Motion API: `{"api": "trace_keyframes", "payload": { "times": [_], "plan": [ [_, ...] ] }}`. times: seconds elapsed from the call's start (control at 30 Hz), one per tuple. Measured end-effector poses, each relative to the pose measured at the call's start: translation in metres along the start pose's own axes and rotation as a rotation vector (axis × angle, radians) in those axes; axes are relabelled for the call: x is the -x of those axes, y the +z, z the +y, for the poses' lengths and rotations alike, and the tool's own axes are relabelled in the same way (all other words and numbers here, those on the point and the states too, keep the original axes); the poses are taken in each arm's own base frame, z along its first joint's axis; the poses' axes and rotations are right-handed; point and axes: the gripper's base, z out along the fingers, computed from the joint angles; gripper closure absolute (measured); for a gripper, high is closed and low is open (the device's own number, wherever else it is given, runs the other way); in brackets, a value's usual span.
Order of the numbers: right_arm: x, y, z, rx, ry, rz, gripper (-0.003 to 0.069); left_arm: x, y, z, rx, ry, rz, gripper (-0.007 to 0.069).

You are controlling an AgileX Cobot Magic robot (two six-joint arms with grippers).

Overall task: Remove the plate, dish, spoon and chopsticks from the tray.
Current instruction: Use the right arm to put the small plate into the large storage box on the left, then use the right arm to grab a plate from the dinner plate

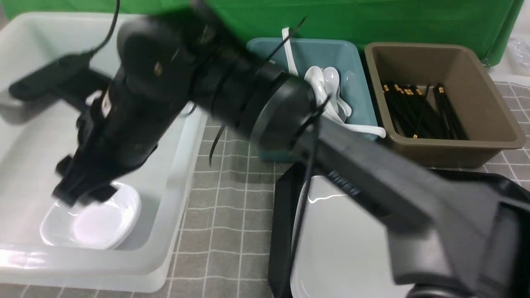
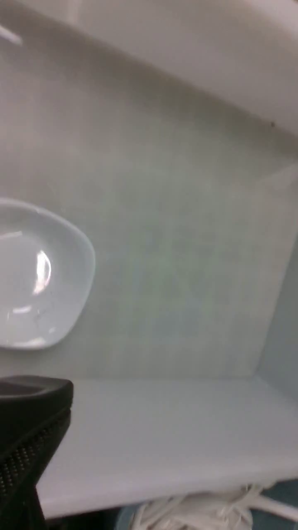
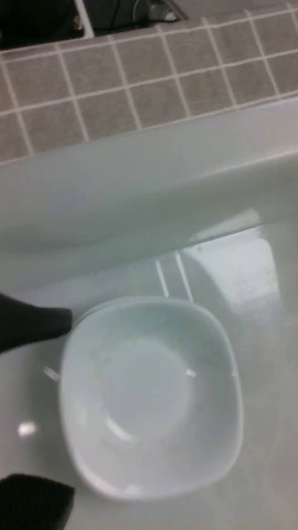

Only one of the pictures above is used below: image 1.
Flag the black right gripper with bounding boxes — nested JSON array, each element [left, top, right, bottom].
[[8, 53, 183, 207]]

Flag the white small dish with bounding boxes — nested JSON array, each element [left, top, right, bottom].
[[40, 182, 142, 250]]

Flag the large white square plate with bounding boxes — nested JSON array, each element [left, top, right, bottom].
[[290, 176, 412, 298]]

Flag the white ceramic soup spoon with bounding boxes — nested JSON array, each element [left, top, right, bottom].
[[341, 124, 387, 138]]

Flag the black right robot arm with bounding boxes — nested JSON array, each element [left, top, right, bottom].
[[53, 0, 529, 298]]

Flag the large white plastic tub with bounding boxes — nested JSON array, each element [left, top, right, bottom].
[[0, 12, 207, 293]]

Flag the grey checkered tablecloth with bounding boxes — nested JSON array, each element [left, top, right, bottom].
[[0, 79, 530, 298]]

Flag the black serving tray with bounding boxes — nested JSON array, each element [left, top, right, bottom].
[[267, 163, 529, 298]]

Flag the upright white spoon in bin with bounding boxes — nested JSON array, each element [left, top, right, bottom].
[[282, 28, 299, 76]]

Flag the pile of white spoons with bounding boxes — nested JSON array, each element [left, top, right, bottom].
[[304, 66, 353, 124]]

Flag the teal plastic bin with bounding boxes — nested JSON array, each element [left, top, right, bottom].
[[246, 37, 378, 163]]

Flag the pile of black chopsticks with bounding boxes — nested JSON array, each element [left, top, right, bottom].
[[382, 82, 469, 141]]

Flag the brown plastic bin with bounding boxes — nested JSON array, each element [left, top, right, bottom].
[[364, 42, 526, 168]]

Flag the green backdrop cloth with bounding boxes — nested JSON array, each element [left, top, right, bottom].
[[0, 0, 524, 75]]

